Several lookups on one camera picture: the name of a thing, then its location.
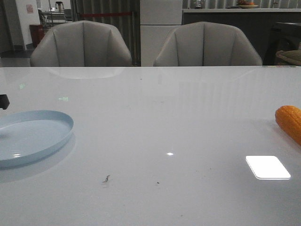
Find pink wall notice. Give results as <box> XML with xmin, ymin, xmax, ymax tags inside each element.
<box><xmin>26</xmin><ymin>4</ymin><xmax>33</xmax><ymax>14</ymax></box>

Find white cabinet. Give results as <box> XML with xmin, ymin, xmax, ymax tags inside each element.
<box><xmin>140</xmin><ymin>0</ymin><xmax>182</xmax><ymax>66</ymax></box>

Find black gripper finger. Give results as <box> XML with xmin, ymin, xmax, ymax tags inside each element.
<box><xmin>0</xmin><ymin>94</ymin><xmax>9</xmax><ymax>110</ymax></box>

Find beige upholstered chair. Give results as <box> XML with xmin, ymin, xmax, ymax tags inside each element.
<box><xmin>30</xmin><ymin>20</ymin><xmax>132</xmax><ymax>67</ymax></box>
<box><xmin>153</xmin><ymin>22</ymin><xmax>262</xmax><ymax>67</ymax></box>

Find fruit bowl on counter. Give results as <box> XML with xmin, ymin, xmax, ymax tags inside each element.
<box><xmin>237</xmin><ymin>0</ymin><xmax>258</xmax><ymax>9</ymax></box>

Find red trash bin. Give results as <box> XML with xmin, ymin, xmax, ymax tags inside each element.
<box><xmin>29</xmin><ymin>24</ymin><xmax>44</xmax><ymax>47</ymax></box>

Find red barrier belt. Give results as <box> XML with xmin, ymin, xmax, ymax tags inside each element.
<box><xmin>79</xmin><ymin>11</ymin><xmax>133</xmax><ymax>17</ymax></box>

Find right beige upholstered chair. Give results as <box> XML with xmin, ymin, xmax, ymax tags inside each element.
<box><xmin>153</xmin><ymin>22</ymin><xmax>262</xmax><ymax>67</ymax></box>

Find grey counter with white top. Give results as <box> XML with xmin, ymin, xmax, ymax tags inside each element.
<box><xmin>182</xmin><ymin>8</ymin><xmax>301</xmax><ymax>65</ymax></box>

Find orange plastic corn cob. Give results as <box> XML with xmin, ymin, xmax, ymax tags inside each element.
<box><xmin>275</xmin><ymin>105</ymin><xmax>301</xmax><ymax>145</ymax></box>

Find left beige upholstered chair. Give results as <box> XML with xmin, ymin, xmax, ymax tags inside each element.
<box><xmin>30</xmin><ymin>20</ymin><xmax>132</xmax><ymax>67</ymax></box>

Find light blue round plate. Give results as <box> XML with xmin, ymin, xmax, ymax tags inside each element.
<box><xmin>0</xmin><ymin>110</ymin><xmax>74</xmax><ymax>168</ymax></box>

